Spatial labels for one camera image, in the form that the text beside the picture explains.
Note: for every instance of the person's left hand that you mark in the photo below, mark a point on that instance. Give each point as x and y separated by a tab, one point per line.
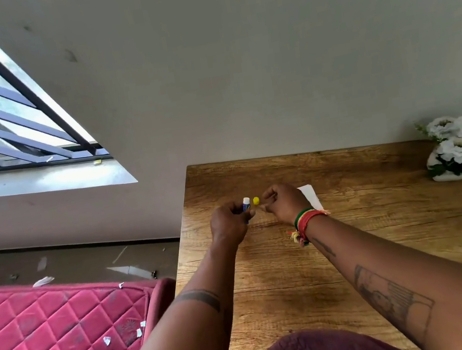
226	226

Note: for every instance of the person's right hand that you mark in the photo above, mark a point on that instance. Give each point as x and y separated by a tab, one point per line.
287	203

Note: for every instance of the person's left fingers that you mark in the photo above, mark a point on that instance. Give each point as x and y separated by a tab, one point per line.
236	209

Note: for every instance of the person's right fingers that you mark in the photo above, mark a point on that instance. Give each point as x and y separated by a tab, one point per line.
268	202

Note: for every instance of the blue and white glue stick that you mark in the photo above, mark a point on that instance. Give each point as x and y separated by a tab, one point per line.
246	203

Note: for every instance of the yellow glue stick cap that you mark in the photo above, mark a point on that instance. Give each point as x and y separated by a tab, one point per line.
256	200

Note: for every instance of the person's left forearm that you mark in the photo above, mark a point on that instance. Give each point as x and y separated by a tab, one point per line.
193	320

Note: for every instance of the person's right forearm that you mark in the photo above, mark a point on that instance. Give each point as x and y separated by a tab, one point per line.
399	281

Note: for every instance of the white paper sheet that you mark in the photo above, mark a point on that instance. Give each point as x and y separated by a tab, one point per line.
312	196

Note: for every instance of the white paper scrap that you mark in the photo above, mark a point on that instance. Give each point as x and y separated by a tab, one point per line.
43	281

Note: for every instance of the red quilted mattress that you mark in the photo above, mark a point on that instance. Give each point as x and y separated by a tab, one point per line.
42	336

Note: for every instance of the dark metal window grille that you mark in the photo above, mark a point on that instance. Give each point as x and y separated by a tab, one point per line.
5	117

